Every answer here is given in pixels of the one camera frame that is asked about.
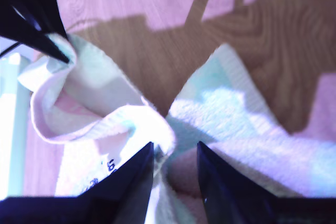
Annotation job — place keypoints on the pastel striped fluffy tea towel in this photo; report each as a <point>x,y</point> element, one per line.
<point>236,119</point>

